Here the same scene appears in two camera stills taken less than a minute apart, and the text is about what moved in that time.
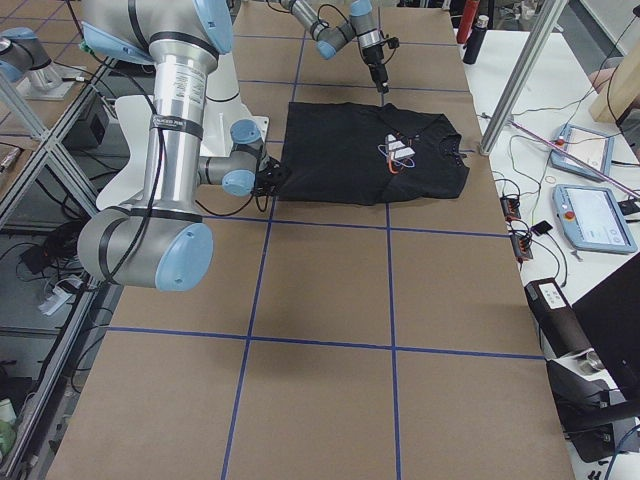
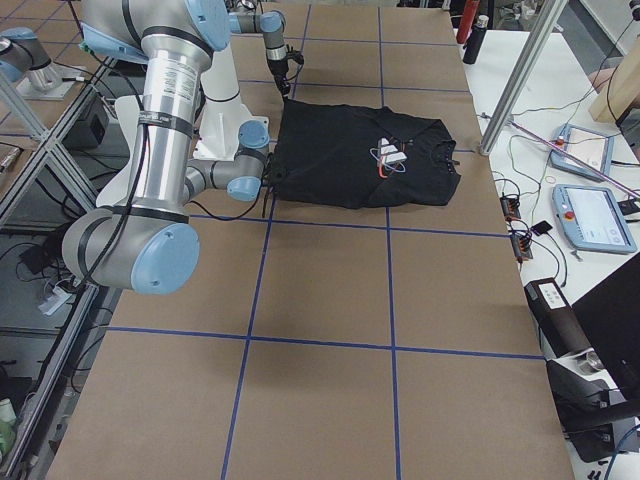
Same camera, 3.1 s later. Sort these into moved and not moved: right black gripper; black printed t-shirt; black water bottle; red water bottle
Moved: right black gripper
Not moved: red water bottle; black printed t-shirt; black water bottle
